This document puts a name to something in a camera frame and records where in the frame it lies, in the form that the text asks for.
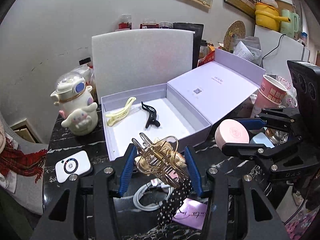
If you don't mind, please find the black hair claw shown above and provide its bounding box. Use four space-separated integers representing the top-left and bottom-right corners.
141 102 161 129

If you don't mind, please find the white foam board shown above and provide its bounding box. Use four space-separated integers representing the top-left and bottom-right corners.
92 29 194 98

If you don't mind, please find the light blue box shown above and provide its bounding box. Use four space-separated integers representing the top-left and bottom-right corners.
249 132 274 148

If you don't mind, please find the white fridge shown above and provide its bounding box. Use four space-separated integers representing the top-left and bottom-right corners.
254 25 310 81

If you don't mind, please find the yellow pot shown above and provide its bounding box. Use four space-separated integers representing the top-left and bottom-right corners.
255 2 290 31

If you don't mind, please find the dark-filled jar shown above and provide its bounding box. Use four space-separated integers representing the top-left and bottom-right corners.
140 18 159 29

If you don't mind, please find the pink round compact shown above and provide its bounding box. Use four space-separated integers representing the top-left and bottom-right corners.
215 119 249 150

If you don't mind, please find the grey chair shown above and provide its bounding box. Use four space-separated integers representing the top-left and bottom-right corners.
1 115 48 215

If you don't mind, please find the lilac open gift box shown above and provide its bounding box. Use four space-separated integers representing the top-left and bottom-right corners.
101 49 265 161

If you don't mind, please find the red-filled jar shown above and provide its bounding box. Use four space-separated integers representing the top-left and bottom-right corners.
118 14 132 30

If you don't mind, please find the cream hair clip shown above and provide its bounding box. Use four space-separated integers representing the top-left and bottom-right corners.
105 97 136 127

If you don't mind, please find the black polka dot hair clip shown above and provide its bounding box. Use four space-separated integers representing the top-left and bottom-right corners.
157 179 193 226

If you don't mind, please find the lower pink panda cup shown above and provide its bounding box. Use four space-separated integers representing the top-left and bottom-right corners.
251 89 280 118

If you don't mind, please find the white paper leaflet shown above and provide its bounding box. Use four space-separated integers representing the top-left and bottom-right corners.
233 41 259 62

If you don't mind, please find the glass mug with cartoon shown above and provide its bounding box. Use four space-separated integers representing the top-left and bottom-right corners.
265 128 289 146

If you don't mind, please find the woven round trivet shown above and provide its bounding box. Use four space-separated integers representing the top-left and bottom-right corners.
223 20 246 51

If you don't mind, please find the green electric kettle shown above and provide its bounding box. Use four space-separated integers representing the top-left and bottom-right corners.
280 9 300 39

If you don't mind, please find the gold metal hair claw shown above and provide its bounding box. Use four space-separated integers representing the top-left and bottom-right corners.
132 133 189 188

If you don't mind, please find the red plaid scarf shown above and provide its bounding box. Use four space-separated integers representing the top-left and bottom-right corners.
0 139 47 183

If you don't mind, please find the white plastic bag cup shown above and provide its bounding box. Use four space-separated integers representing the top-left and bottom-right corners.
72 63 96 92

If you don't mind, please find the white camera-shaped power bank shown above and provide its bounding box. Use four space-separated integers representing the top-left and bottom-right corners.
55 151 92 183

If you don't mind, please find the glass jar black lid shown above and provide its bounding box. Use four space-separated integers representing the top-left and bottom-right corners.
199 40 209 59

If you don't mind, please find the purple label jar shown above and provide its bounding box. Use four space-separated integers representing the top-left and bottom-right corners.
159 21 173 29

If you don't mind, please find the white Cinnamoroll bottle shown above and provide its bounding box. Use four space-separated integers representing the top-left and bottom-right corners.
50 72 98 136

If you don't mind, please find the purple Manta Ray box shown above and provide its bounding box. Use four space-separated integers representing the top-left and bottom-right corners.
172 198 207 230

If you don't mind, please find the white charging cable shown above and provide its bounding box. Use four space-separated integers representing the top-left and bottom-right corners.
132 180 175 212

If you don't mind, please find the black foil bag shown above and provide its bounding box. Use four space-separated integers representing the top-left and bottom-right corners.
173 22 204 69

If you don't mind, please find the upper pink paper cup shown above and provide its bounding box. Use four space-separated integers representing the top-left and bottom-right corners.
260 75 287 103

